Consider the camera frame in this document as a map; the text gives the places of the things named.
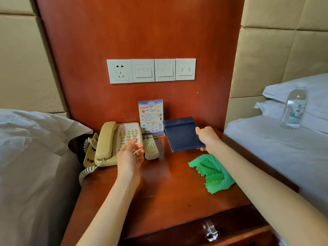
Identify person's left hand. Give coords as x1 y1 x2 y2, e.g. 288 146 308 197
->
117 138 145 184

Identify person's right hand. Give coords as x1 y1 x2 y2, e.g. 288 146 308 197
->
195 126 221 154

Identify dark blue leather folder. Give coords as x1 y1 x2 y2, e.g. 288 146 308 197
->
163 117 206 153

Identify person's right forearm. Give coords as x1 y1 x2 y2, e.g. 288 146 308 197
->
206 145 328 246

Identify person's left forearm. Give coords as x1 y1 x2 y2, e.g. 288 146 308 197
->
76 177 141 246

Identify beige telephone base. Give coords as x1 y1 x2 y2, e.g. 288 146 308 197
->
83 122 144 168

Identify grey remote control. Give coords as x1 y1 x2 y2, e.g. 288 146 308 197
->
142 135 160 160

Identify beige telephone handset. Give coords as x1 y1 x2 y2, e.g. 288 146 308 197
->
94 121 118 166

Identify printed notice card stand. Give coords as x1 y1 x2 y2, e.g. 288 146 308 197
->
138 99 166 138

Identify green microfibre cloth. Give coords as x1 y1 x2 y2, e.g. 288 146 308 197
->
188 154 236 194

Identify brown wooden nightstand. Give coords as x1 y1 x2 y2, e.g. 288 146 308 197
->
60 127 300 246

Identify bed with flat white sheet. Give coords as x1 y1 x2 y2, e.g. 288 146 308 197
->
224 115 328 218

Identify white pillow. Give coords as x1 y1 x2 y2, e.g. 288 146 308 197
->
262 73 328 113
254 99 328 134

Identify clear plastic water bottle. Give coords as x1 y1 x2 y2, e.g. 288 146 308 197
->
280 83 308 129

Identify dark wooden drawer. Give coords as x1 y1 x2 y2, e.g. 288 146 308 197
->
120 204 280 246

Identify bed with rumpled white duvet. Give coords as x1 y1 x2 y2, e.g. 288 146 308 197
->
0 109 94 246

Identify reddish wooden back panel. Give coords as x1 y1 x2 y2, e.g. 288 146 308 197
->
35 0 245 134

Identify beige padded headboard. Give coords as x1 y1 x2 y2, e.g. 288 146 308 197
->
0 0 71 119
224 0 328 130

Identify beige coiled telephone cord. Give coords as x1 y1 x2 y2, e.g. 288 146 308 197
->
79 137 106 187

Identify white switch plate round symbols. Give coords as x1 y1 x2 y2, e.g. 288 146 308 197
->
175 58 196 81

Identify white two-button switch plate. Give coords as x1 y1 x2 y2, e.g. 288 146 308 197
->
154 59 176 82

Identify white wall power socket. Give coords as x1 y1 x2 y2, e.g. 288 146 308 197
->
107 59 134 84

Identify white three-button switch plate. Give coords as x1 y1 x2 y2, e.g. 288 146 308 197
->
131 59 155 83

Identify silver drawer handle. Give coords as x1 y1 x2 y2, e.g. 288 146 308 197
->
204 220 220 242

